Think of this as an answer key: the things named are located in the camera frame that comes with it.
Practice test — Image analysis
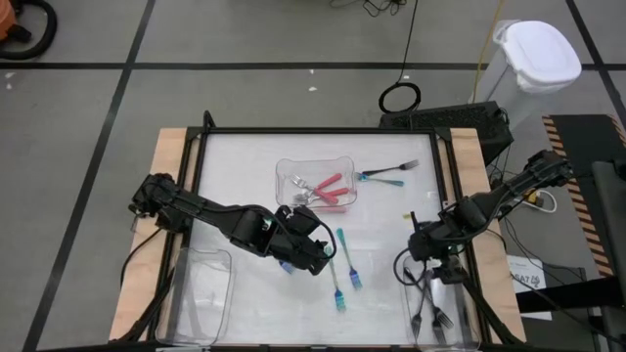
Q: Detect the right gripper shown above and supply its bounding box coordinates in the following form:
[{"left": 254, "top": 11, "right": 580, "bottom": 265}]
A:
[{"left": 408, "top": 210, "right": 467, "bottom": 286}]

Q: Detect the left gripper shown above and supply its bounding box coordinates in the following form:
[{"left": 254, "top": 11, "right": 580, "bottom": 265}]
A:
[{"left": 271, "top": 204, "right": 333, "bottom": 278}]

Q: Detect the clear plastic bin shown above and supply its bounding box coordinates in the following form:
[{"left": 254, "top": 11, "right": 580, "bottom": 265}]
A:
[
  {"left": 155, "top": 246, "right": 236, "bottom": 348},
  {"left": 401, "top": 251, "right": 483, "bottom": 351},
  {"left": 274, "top": 154, "right": 359, "bottom": 215}
]

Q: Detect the white paper sheet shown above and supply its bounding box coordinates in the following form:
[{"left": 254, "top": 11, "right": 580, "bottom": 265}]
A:
[{"left": 506, "top": 253, "right": 554, "bottom": 322}]

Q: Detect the black metal beam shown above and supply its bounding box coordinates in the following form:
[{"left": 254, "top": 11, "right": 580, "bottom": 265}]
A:
[{"left": 515, "top": 276, "right": 626, "bottom": 314}]

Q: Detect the black mat with striped edge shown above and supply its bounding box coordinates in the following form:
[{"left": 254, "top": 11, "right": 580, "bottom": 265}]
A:
[{"left": 541, "top": 113, "right": 626, "bottom": 278}]

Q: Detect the white lidded trash can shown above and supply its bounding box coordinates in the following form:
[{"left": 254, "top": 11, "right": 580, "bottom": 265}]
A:
[{"left": 476, "top": 19, "right": 583, "bottom": 131}]

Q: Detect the orange vacuum cleaner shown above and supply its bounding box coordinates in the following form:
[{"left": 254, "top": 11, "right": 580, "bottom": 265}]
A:
[{"left": 0, "top": 0, "right": 17, "bottom": 43}]

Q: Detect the black coiled cable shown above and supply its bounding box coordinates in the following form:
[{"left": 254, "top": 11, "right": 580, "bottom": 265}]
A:
[{"left": 378, "top": 0, "right": 423, "bottom": 115}]

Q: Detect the yellow cable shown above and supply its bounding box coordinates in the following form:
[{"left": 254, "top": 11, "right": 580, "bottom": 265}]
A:
[{"left": 469, "top": 0, "right": 508, "bottom": 104}]

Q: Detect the black vacuum hose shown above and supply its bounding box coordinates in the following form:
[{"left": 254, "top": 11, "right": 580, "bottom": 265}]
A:
[{"left": 0, "top": 0, "right": 59, "bottom": 62}]

